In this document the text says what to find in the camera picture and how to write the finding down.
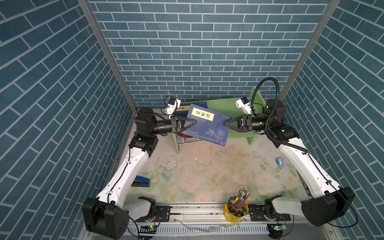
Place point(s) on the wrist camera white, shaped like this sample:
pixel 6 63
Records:
pixel 172 104
pixel 245 105

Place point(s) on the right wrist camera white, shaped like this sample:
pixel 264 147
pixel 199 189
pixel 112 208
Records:
pixel 245 105

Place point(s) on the green wooden shelf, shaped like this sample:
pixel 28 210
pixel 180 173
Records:
pixel 229 107

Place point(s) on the blue stapler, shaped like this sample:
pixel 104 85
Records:
pixel 141 182

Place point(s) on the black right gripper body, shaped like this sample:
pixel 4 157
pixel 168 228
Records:
pixel 248 123

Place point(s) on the blue book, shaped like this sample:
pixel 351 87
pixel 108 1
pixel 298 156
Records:
pixel 210 125
pixel 184 109

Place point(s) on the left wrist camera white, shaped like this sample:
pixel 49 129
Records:
pixel 172 104

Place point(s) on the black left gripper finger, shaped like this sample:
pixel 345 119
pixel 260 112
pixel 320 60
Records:
pixel 187 121
pixel 187 129

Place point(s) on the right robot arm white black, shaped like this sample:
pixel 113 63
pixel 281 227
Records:
pixel 329 200

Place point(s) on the light blue small mouse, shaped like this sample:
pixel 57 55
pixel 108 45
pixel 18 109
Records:
pixel 280 162

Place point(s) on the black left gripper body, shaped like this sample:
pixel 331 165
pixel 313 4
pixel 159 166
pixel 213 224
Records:
pixel 173 126

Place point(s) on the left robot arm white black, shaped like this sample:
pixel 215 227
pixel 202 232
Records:
pixel 104 214

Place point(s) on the aluminium corner post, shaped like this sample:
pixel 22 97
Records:
pixel 315 36
pixel 92 20

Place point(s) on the aluminium corner post right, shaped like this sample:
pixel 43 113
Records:
pixel 315 36

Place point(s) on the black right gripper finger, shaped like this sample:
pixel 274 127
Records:
pixel 234 121
pixel 234 128

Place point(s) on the aluminium corner post left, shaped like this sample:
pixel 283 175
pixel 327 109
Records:
pixel 92 20

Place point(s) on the yellow pen cup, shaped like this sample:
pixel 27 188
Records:
pixel 236 210

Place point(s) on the red pink Hamlet book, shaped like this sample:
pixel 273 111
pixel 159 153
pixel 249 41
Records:
pixel 182 139

